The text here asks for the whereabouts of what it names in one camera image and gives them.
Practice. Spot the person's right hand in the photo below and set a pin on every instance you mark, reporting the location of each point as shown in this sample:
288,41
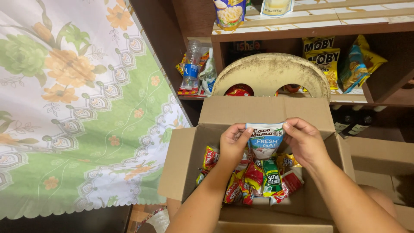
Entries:
307,142

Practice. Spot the person's left hand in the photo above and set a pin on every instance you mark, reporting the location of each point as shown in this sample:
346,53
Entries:
231,147

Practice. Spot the blue white coconut milk pouch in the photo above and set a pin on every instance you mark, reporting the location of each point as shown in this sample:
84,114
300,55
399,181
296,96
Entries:
265,144

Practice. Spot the dark glass bottle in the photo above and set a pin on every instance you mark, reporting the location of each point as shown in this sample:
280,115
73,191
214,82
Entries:
359,125
342,123

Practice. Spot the open brown cardboard box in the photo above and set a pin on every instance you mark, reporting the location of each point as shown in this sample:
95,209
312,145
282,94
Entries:
190,161

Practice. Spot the heap of sauce sachets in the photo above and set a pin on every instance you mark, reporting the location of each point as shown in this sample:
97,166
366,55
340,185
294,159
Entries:
258,184

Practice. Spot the red snack packets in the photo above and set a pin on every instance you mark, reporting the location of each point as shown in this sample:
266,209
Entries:
238,90

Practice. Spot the large yellow snack packet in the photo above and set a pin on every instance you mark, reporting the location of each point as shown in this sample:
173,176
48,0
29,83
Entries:
326,66

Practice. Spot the blue snack bag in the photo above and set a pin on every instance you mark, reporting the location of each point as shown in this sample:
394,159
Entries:
352,71

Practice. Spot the clear plastic bottle blue label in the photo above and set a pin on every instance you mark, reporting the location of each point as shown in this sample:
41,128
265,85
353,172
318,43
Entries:
191,69

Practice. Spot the person's leg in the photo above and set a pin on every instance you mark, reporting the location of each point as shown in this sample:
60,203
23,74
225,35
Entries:
380,199

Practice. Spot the dark printed box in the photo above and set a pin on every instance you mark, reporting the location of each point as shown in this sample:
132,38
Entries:
245,50

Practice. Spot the small yellow snack packet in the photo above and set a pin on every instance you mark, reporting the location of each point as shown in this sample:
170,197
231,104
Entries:
318,43

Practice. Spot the white plastic bag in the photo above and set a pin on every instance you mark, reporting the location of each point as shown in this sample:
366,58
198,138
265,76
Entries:
158,221

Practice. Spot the plain yellow snack bag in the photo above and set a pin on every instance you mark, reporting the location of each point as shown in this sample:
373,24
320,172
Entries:
373,60

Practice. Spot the dark wooden shelf unit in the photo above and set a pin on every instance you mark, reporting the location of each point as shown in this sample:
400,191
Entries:
388,55

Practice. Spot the blue yellow macaroni pouch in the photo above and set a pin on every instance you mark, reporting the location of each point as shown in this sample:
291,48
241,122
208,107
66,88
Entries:
230,14

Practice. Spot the white cream packet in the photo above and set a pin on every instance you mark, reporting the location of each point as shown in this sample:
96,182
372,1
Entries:
277,8

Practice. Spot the floral green white tablecloth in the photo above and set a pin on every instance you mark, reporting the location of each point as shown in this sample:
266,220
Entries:
74,106

